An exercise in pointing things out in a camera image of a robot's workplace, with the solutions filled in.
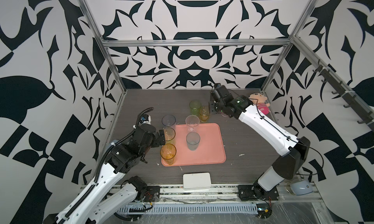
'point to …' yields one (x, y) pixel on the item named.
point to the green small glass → (195, 106)
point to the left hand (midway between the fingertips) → (155, 129)
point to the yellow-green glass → (170, 134)
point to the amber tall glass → (168, 152)
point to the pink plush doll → (260, 100)
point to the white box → (196, 180)
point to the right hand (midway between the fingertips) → (213, 104)
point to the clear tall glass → (192, 122)
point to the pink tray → (211, 149)
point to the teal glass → (193, 139)
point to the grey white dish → (299, 187)
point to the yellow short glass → (204, 113)
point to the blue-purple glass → (169, 121)
